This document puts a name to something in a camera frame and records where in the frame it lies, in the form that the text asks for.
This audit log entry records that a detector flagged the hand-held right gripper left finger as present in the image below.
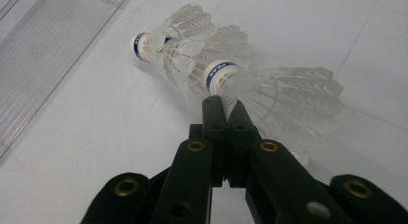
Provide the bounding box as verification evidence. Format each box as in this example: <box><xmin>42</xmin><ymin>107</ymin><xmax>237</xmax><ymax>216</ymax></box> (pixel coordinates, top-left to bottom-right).
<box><xmin>148</xmin><ymin>94</ymin><xmax>229</xmax><ymax>224</ymax></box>

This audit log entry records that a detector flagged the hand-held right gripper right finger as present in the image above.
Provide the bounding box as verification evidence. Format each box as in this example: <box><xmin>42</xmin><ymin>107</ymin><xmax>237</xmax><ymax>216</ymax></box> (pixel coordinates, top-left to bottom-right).
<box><xmin>225</xmin><ymin>100</ymin><xmax>357</xmax><ymax>224</ymax></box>

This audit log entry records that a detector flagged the white plastic shuttlecock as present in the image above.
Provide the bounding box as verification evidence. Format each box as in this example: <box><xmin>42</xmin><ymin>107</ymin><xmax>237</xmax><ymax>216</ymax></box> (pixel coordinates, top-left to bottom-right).
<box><xmin>129</xmin><ymin>3</ymin><xmax>215</xmax><ymax>90</ymax></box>
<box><xmin>166</xmin><ymin>24</ymin><xmax>253</xmax><ymax>100</ymax></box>
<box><xmin>202</xmin><ymin>59</ymin><xmax>345</xmax><ymax>167</ymax></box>

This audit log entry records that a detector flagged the clear plastic container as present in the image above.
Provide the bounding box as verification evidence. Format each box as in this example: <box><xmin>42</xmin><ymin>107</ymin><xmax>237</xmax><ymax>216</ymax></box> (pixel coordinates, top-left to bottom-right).
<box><xmin>0</xmin><ymin>0</ymin><xmax>133</xmax><ymax>160</ymax></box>

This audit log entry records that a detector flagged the white cover board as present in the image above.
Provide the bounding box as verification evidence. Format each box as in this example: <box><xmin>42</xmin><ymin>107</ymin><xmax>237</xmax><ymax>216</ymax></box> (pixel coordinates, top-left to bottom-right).
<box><xmin>0</xmin><ymin>0</ymin><xmax>408</xmax><ymax>224</ymax></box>

